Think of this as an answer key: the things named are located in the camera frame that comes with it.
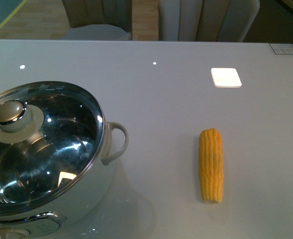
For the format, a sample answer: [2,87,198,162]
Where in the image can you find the yellow corn cob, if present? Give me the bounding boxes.
[198,128,224,204]

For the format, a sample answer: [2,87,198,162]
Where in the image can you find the glass pot lid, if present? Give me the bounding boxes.
[0,81,105,217]

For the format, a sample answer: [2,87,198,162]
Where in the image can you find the white electric cooking pot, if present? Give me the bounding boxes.
[0,81,130,239]

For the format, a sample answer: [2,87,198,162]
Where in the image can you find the beige chair left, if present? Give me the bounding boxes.
[60,0,133,41]

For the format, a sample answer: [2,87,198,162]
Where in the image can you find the beige chair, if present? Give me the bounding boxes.
[60,0,133,41]
[158,0,260,42]

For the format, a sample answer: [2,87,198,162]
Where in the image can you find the beige chair right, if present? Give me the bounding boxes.
[158,0,260,42]

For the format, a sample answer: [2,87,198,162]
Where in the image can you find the sticker label on table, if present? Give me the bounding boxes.
[269,43,293,55]

